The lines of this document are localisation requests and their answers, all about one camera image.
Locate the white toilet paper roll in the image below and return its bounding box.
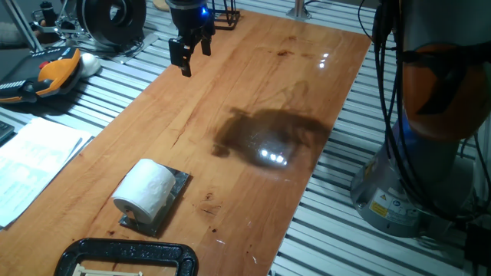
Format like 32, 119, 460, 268
110, 158, 177, 225

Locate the silver metal post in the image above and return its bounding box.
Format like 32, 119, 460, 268
286, 0, 312, 21

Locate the black knob metal bracket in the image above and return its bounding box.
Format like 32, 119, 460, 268
30, 1, 77, 44

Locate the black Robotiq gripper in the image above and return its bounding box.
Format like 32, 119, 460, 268
166, 0, 216, 78

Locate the grey aluminium profile bar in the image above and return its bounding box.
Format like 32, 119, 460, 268
3, 0, 44, 53

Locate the black round spool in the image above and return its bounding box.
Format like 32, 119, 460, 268
75, 0, 147, 49

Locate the orange black teach pendant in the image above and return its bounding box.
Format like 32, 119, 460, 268
0, 46, 84, 104

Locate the black computer keyboard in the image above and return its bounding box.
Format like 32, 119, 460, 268
0, 120, 15, 146

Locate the black iron C-clamp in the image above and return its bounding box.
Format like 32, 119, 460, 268
53, 237, 199, 276

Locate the shiny metal roll holder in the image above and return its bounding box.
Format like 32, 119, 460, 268
117, 164, 192, 238

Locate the white paper sheets stack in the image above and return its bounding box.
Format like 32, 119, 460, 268
0, 117, 94, 229

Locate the glossy wooden board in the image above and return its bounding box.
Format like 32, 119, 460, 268
0, 9, 372, 276

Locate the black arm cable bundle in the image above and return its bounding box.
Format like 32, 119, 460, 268
356, 0, 427, 218

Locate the black wire rack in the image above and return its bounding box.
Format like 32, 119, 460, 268
209, 0, 242, 31

